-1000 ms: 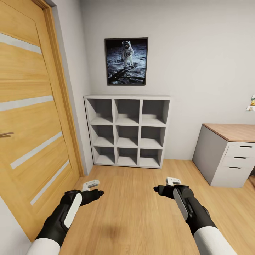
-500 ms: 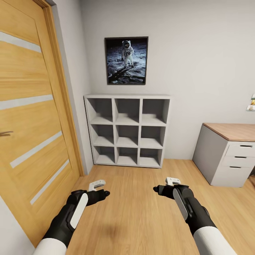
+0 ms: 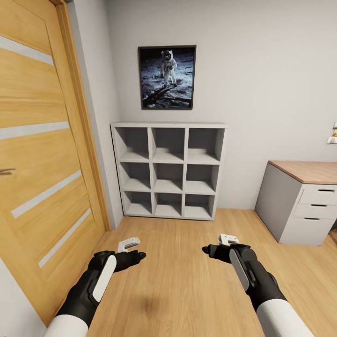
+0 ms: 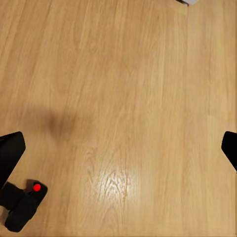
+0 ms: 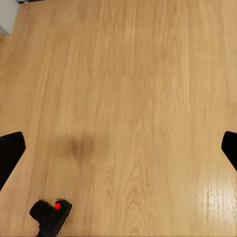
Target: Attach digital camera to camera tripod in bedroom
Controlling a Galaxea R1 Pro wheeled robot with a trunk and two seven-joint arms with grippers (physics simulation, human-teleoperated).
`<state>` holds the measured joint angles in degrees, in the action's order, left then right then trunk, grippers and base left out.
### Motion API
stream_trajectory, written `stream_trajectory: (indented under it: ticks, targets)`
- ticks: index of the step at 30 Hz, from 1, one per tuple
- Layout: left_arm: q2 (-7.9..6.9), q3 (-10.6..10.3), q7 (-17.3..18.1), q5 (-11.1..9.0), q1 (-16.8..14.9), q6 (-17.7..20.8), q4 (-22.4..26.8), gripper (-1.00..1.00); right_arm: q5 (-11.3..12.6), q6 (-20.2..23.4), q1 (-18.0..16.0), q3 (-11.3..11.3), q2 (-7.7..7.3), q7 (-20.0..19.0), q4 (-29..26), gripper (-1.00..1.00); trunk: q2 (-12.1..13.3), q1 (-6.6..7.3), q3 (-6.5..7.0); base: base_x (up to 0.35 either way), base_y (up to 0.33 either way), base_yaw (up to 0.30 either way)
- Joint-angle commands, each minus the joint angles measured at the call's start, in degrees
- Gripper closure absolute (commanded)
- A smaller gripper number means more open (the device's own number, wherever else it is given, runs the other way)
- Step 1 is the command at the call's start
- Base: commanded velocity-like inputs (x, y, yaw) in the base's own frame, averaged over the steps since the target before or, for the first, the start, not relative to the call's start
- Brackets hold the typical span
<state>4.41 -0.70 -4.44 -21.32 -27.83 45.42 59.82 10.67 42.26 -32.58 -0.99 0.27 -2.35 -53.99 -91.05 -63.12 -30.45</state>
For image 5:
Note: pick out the digital camera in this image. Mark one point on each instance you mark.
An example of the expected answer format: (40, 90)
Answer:
(51, 221)

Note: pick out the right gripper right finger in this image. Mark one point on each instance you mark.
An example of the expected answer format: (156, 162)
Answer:
(229, 147)

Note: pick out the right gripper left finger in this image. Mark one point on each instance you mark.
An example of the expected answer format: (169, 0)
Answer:
(12, 146)

